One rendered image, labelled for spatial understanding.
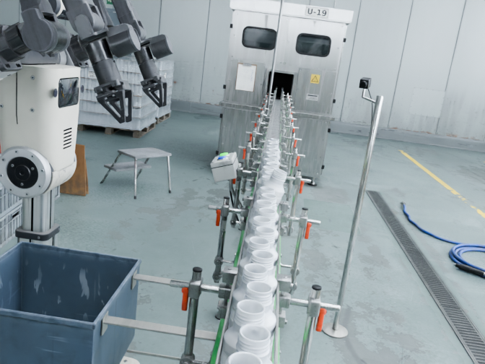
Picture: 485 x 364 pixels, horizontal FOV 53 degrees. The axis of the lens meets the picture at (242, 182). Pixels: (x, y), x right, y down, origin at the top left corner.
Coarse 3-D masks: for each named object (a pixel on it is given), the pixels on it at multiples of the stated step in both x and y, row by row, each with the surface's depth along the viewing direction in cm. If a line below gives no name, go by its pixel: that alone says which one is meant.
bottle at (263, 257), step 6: (252, 252) 79; (258, 252) 80; (264, 252) 81; (270, 252) 80; (252, 258) 79; (258, 258) 77; (264, 258) 81; (270, 258) 78; (264, 264) 78; (270, 264) 78; (270, 270) 78; (270, 276) 79; (240, 282) 80; (270, 282) 78; (276, 282) 80; (270, 306) 79
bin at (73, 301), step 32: (0, 256) 113; (32, 256) 123; (64, 256) 123; (96, 256) 122; (0, 288) 115; (32, 288) 126; (64, 288) 125; (96, 288) 124; (128, 288) 114; (0, 320) 93; (32, 320) 93; (64, 320) 92; (96, 320) 93; (128, 320) 98; (0, 352) 95; (32, 352) 94; (64, 352) 94; (96, 352) 96
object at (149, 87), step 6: (144, 84) 162; (150, 84) 160; (156, 84) 160; (162, 84) 162; (144, 90) 161; (150, 90) 162; (162, 90) 162; (150, 96) 162; (162, 96) 163; (156, 102) 163; (162, 102) 163
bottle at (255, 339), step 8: (240, 328) 57; (248, 328) 58; (256, 328) 58; (264, 328) 58; (240, 336) 56; (248, 336) 58; (256, 336) 58; (264, 336) 58; (240, 344) 56; (248, 344) 55; (256, 344) 55; (264, 344) 55; (256, 352) 55; (264, 352) 56; (264, 360) 56
